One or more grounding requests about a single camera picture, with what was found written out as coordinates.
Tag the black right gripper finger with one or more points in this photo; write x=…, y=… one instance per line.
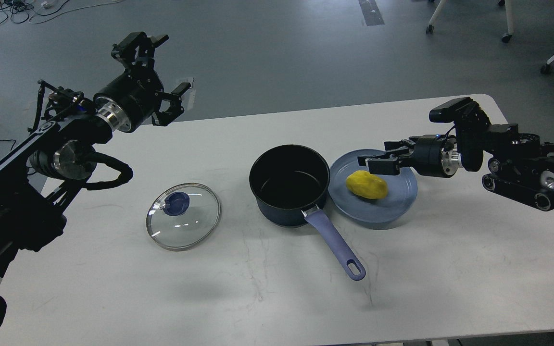
x=401, y=147
x=385, y=164

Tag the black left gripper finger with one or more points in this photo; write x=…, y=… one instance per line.
x=175, y=109
x=137, y=51

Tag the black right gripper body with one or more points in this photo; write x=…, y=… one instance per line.
x=435, y=156

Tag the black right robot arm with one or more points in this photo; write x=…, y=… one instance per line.
x=521, y=166

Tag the yellow potato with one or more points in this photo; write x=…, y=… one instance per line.
x=366, y=185

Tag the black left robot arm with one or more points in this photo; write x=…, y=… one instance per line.
x=42, y=175

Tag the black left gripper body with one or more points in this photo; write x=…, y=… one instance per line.
x=130, y=99

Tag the glass pot lid blue knob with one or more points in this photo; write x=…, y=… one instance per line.
x=183, y=216

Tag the dark blue saucepan purple handle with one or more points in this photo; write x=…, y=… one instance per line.
x=290, y=184

